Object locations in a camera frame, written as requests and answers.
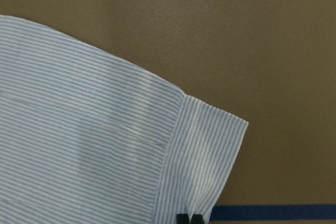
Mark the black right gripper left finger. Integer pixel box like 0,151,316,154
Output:
176,214,190,224

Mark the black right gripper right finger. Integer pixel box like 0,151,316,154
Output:
191,214,204,224

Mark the blue striped button shirt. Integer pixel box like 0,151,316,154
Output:
1,15,248,223

